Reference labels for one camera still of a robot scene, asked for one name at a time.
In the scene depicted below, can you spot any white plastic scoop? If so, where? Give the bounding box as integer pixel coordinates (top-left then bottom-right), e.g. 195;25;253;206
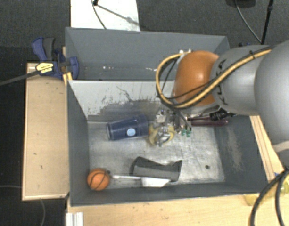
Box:
112;175;171;188

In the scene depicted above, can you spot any black cylinder on white bracket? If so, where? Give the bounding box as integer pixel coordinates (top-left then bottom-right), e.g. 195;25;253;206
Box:
187;111;231;122

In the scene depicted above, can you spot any grey metal bin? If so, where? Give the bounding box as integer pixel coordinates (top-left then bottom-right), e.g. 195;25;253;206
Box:
65;26;269;207

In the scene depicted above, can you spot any orange ball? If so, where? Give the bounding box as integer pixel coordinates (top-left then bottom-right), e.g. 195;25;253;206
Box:
86;168;111;192

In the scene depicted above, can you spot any dark grey cloth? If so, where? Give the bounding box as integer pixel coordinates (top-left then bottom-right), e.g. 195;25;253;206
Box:
129;156;183;182

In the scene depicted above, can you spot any yellow ring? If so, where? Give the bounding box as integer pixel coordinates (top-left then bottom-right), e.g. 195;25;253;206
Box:
148;123;177;147

